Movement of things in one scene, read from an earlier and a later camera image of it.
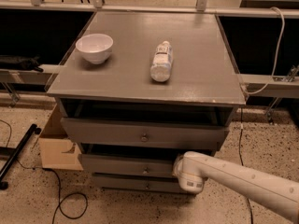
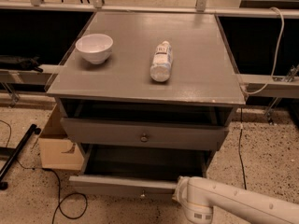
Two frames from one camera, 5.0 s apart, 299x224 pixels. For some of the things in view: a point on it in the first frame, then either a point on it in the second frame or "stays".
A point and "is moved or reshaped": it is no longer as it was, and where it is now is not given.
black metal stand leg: [14, 152] stays
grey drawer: [130, 165] is moved or reshaped
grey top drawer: [143, 133] stays
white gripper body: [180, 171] to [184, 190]
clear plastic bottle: [161, 67] stays
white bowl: [95, 47] stays
